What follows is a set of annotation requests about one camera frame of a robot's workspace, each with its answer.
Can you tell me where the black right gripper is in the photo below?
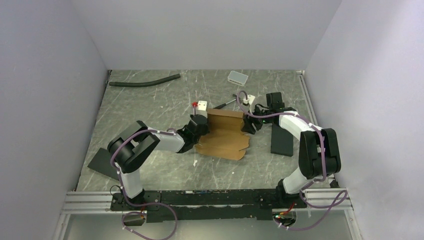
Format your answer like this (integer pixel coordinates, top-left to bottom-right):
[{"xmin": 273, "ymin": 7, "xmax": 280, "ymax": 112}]
[{"xmin": 241, "ymin": 103, "xmax": 272, "ymax": 135}]

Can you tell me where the brown cardboard box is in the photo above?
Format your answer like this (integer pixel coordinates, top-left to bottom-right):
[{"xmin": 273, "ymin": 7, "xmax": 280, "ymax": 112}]
[{"xmin": 195, "ymin": 108, "xmax": 250, "ymax": 161}]

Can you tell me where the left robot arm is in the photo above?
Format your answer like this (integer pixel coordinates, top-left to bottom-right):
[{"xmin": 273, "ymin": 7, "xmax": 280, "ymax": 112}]
[{"xmin": 107, "ymin": 114, "xmax": 210, "ymax": 210}]

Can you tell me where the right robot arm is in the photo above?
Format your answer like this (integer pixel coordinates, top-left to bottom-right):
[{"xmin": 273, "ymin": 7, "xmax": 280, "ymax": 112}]
[{"xmin": 236, "ymin": 90, "xmax": 342, "ymax": 208}]

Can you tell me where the small hammer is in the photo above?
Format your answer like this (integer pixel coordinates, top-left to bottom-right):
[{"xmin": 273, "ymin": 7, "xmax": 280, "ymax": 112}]
[{"xmin": 214, "ymin": 94, "xmax": 237, "ymax": 109}]

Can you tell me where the black rectangular pad right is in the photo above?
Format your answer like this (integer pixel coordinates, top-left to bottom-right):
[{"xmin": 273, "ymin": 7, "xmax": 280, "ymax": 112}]
[{"xmin": 270, "ymin": 123, "xmax": 294, "ymax": 157}]

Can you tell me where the black rectangular pad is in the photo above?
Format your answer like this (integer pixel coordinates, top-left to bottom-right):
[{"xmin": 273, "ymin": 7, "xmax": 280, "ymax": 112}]
[
  {"xmin": 87, "ymin": 148, "xmax": 119, "ymax": 181},
  {"xmin": 270, "ymin": 123, "xmax": 294, "ymax": 157}
]

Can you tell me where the white plastic container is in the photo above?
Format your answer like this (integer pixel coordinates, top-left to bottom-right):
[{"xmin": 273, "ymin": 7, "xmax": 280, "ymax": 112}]
[{"xmin": 227, "ymin": 70, "xmax": 249, "ymax": 87}]

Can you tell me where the black rectangular pad left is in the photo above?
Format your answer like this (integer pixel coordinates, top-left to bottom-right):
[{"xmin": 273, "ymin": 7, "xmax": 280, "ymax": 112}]
[{"xmin": 87, "ymin": 148, "xmax": 119, "ymax": 181}]

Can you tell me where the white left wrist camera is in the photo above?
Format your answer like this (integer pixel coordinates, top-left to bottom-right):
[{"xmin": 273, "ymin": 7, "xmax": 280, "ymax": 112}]
[{"xmin": 191, "ymin": 100, "xmax": 208, "ymax": 118}]

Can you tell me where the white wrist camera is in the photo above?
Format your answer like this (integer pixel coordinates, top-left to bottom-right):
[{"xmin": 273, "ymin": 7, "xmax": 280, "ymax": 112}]
[
  {"xmin": 191, "ymin": 100, "xmax": 208, "ymax": 118},
  {"xmin": 241, "ymin": 94, "xmax": 256, "ymax": 106}
]

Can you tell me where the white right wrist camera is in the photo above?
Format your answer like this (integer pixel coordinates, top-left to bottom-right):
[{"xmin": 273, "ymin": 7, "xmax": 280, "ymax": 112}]
[{"xmin": 241, "ymin": 94, "xmax": 256, "ymax": 106}]

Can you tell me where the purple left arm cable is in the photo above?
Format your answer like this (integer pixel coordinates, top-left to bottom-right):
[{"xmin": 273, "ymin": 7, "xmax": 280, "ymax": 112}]
[{"xmin": 109, "ymin": 127, "xmax": 180, "ymax": 240}]

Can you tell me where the black foam hose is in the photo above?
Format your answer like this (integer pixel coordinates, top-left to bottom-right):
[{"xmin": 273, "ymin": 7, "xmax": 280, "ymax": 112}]
[{"xmin": 108, "ymin": 73, "xmax": 182, "ymax": 89}]

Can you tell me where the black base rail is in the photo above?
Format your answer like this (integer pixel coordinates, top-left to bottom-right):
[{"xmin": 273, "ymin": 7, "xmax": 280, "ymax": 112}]
[{"xmin": 110, "ymin": 188, "xmax": 307, "ymax": 223}]

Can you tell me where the aluminium frame rail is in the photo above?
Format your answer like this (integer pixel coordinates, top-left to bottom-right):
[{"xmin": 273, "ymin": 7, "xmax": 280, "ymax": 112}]
[{"xmin": 61, "ymin": 188, "xmax": 354, "ymax": 215}]

